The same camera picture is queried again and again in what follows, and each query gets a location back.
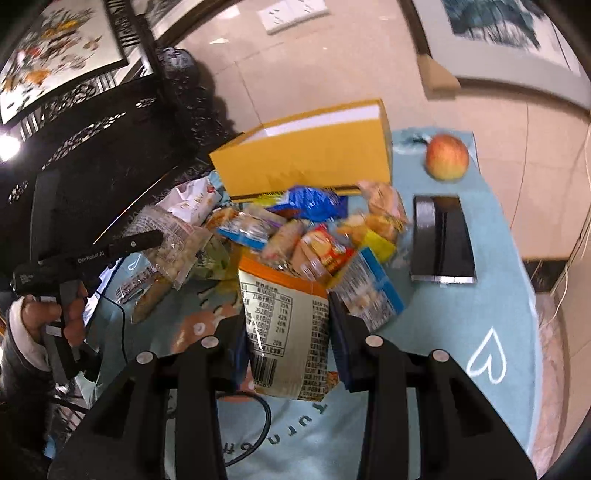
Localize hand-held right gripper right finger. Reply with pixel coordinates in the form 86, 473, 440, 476
327, 292, 539, 480

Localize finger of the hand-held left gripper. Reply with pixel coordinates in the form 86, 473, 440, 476
111, 230, 165, 256

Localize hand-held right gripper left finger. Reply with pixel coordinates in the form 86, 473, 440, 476
46, 314, 252, 480

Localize clear nut packet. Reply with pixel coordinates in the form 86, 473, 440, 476
122, 205, 214, 290

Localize small breadstick packet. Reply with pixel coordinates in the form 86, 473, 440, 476
130, 271, 177, 325

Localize orange white snack bag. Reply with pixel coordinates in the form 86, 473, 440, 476
238, 255, 334, 402

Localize blue white snack packet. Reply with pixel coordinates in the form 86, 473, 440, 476
329, 247, 408, 330

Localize green snack bag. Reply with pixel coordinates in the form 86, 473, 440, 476
193, 236, 232, 282

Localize red orange biscuit packet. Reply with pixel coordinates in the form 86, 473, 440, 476
294, 224, 357, 283

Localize long yellow snack packet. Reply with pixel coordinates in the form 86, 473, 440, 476
364, 228, 399, 265

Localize pink biscuit roll packet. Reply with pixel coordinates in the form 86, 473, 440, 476
260, 219, 305, 271

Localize yellow clear snack packet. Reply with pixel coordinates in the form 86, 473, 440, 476
249, 193, 289, 209

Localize blue chip bag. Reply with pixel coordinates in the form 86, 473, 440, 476
265, 185, 349, 223

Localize yellow cardboard box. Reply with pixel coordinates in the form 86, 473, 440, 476
209, 99, 394, 202

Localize person's left forearm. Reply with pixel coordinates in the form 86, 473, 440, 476
0, 300, 57, 404

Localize person's left hand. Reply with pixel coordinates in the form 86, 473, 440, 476
19, 281, 88, 346

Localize white red-print snack bag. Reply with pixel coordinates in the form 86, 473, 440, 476
159, 179, 222, 227

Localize black carved wooden furniture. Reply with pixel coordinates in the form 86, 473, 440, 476
0, 46, 247, 282

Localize light blue round mat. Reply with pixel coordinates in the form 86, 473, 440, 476
69, 127, 544, 480

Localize glossy black case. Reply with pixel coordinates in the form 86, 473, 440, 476
410, 195, 478, 285

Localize framed flower painting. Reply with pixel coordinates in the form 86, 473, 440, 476
0, 0, 131, 126

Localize red yellow apple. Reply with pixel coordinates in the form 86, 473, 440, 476
425, 134, 471, 181

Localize framed ink painting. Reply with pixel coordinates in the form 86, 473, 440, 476
130, 0, 232, 41

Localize cardboard corner protector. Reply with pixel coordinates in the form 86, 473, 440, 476
416, 53, 461, 100

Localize framed blue painting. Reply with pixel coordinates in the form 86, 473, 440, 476
410, 0, 591, 112

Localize black cable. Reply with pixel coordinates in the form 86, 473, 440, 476
96, 291, 274, 480

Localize thin pale wires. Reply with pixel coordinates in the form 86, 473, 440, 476
509, 106, 591, 334

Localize white wall outlet plate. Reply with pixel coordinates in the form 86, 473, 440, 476
257, 0, 329, 36

